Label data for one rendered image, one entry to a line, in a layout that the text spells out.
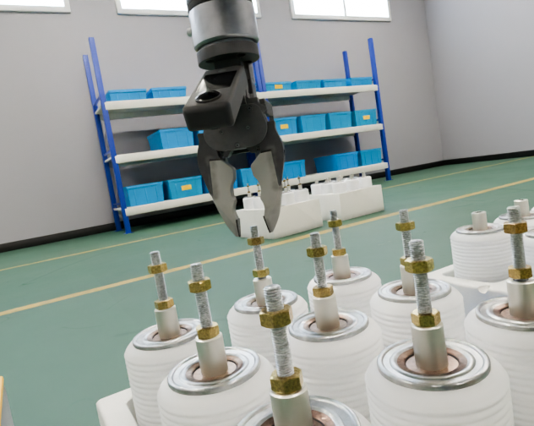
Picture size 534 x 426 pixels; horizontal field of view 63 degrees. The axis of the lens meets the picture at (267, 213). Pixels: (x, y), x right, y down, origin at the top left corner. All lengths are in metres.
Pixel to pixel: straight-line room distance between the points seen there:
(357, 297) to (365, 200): 2.50
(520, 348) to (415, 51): 7.86
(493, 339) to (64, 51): 5.38
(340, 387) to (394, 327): 0.10
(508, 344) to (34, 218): 5.08
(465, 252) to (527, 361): 0.40
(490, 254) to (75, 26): 5.28
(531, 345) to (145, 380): 0.33
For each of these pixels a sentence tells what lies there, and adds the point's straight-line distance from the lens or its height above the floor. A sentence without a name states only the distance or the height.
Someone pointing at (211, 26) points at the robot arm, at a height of 0.56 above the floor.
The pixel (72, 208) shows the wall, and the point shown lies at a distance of 5.29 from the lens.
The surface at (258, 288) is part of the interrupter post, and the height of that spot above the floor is 0.27.
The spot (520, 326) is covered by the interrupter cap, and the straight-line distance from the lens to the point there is 0.40.
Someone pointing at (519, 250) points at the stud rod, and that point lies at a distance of 0.42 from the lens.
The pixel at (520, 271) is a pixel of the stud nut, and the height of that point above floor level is 0.29.
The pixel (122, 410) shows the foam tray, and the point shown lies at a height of 0.18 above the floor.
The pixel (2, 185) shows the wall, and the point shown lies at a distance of 5.29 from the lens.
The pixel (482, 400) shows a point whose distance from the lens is 0.32.
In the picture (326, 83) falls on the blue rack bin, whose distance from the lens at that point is 5.88.
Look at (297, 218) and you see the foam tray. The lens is 2.65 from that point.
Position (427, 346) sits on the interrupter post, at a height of 0.27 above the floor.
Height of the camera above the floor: 0.40
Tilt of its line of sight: 6 degrees down
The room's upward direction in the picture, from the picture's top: 9 degrees counter-clockwise
